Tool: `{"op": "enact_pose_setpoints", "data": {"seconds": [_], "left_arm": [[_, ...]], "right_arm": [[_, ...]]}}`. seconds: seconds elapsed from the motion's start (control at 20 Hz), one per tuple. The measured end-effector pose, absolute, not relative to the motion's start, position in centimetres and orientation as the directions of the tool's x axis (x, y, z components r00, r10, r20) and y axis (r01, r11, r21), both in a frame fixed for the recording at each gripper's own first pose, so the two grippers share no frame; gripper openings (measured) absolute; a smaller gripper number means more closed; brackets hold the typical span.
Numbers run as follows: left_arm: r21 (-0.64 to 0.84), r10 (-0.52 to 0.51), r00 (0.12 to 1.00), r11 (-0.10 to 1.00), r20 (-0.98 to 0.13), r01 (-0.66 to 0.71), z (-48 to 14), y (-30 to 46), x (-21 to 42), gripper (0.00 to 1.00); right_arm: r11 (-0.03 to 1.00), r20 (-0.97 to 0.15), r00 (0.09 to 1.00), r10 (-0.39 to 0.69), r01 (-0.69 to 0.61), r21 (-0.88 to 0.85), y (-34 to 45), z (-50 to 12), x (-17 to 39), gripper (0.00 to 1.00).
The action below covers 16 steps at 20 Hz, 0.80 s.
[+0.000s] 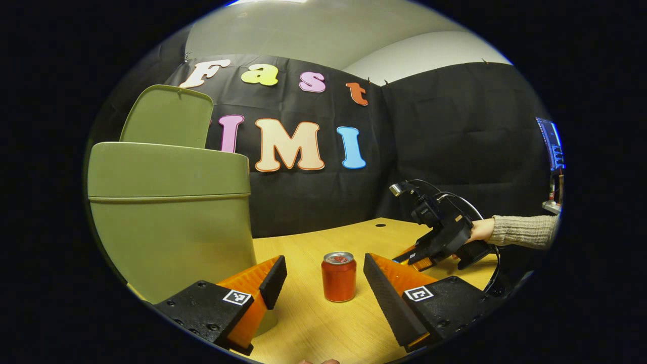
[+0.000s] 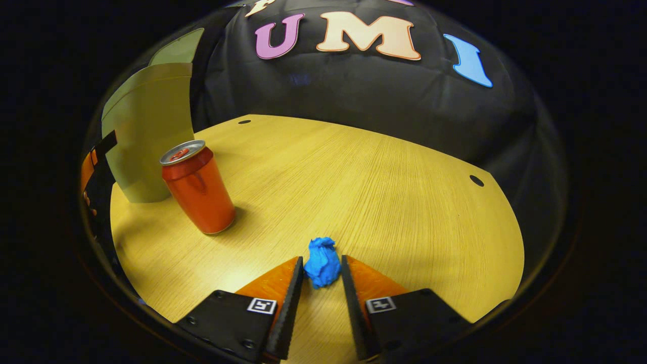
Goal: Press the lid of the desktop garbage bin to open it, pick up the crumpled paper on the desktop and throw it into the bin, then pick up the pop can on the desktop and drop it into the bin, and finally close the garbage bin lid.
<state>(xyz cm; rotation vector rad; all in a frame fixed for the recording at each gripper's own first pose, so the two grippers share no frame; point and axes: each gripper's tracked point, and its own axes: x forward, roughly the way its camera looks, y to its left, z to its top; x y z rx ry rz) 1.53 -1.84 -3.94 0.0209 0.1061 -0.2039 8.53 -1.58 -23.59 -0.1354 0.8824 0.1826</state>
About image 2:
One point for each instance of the blue paper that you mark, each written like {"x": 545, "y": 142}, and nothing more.
{"x": 322, "y": 263}

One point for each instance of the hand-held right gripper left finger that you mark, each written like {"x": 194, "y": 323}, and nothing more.
{"x": 292, "y": 308}

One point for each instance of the pale green desktop garbage bin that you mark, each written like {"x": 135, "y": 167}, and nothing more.
{"x": 146, "y": 131}

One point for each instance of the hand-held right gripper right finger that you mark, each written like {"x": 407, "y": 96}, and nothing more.
{"x": 354, "y": 313}

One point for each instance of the red pop can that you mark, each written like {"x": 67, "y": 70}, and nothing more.
{"x": 202, "y": 197}

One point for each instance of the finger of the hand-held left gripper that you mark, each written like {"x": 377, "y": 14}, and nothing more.
{"x": 90, "y": 172}

